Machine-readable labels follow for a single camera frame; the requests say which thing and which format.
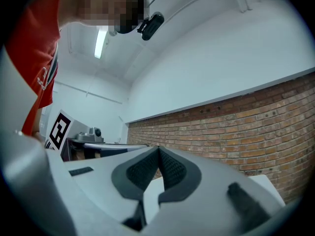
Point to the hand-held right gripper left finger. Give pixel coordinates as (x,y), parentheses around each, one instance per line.
(98,181)

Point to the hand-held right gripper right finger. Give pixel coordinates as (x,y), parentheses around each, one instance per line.
(211,181)

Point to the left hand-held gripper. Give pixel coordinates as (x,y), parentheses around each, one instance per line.
(59,131)

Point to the long ceiling light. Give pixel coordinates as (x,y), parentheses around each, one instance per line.
(100,43)

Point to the person's red shirt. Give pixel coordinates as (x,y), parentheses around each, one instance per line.
(32,33)

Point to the person's head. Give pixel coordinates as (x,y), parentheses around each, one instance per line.
(103,4)

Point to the black head camera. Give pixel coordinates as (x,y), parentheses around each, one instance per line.
(152,26)

